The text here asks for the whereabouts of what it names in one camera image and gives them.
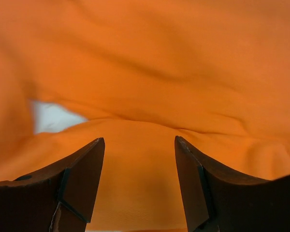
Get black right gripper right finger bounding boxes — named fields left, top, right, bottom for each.
left=174, top=136, right=290, bottom=232

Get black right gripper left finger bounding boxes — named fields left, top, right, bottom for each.
left=0, top=138, right=105, bottom=232

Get orange trousers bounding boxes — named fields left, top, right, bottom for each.
left=0, top=0, right=290, bottom=231

